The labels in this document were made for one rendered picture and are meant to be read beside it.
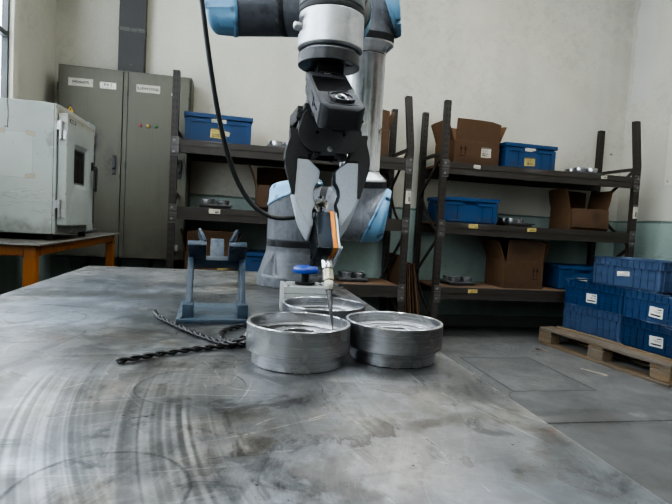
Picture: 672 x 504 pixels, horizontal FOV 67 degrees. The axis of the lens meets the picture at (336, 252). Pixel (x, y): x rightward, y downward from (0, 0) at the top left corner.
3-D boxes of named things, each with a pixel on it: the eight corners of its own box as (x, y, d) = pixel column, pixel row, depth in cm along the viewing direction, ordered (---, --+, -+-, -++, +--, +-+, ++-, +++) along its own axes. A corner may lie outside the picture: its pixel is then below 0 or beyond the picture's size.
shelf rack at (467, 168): (627, 342, 461) (647, 121, 449) (429, 340, 423) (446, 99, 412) (585, 328, 517) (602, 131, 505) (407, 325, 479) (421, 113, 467)
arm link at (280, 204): (273, 237, 118) (275, 179, 117) (329, 241, 116) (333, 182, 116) (259, 239, 106) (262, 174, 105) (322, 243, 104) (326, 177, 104)
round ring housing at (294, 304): (301, 322, 71) (303, 293, 70) (373, 332, 67) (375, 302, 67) (265, 337, 61) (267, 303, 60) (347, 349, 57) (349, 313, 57)
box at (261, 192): (311, 214, 403) (314, 165, 401) (246, 210, 393) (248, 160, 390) (304, 214, 444) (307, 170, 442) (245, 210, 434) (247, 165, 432)
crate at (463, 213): (477, 224, 476) (479, 201, 474) (498, 225, 439) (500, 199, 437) (425, 221, 466) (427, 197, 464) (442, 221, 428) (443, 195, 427)
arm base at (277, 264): (255, 279, 118) (257, 237, 117) (318, 281, 121) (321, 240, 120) (257, 288, 103) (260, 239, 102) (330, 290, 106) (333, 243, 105)
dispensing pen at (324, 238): (323, 321, 49) (311, 185, 58) (314, 337, 53) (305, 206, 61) (344, 321, 50) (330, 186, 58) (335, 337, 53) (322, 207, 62)
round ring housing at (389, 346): (445, 352, 58) (448, 317, 58) (433, 377, 48) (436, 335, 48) (358, 340, 62) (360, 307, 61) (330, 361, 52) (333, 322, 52)
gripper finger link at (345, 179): (348, 238, 64) (344, 165, 63) (362, 241, 58) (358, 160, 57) (324, 240, 63) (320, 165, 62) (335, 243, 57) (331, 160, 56)
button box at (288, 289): (330, 318, 75) (331, 285, 75) (282, 317, 74) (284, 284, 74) (321, 308, 83) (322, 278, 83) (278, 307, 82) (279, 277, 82)
